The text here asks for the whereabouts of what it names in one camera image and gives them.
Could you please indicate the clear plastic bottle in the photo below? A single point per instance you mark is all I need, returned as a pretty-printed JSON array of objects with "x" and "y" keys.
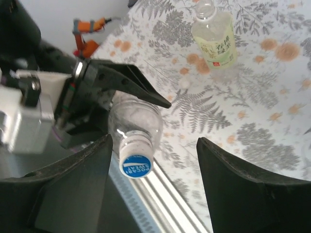
[{"x": 136, "y": 119}]

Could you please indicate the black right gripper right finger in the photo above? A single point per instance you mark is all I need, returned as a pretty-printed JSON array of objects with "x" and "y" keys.
[{"x": 255, "y": 206}]

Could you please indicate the pale yellow label tea bottle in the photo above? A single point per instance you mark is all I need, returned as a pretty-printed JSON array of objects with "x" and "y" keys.
[{"x": 213, "y": 41}]

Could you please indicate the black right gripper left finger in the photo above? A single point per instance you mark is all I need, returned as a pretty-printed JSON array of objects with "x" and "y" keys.
[{"x": 60, "y": 199}]

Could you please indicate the small white bottle cap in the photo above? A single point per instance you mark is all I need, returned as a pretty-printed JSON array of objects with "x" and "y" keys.
[{"x": 184, "y": 83}]

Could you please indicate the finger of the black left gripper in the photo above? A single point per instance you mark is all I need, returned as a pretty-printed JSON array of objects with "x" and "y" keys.
[
  {"x": 131, "y": 82},
  {"x": 90, "y": 128}
]

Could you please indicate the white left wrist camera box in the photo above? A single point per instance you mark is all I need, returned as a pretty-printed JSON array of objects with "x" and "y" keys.
[{"x": 26, "y": 121}]

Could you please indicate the blue top white bottle cap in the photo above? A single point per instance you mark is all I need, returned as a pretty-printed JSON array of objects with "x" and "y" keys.
[{"x": 136, "y": 165}]

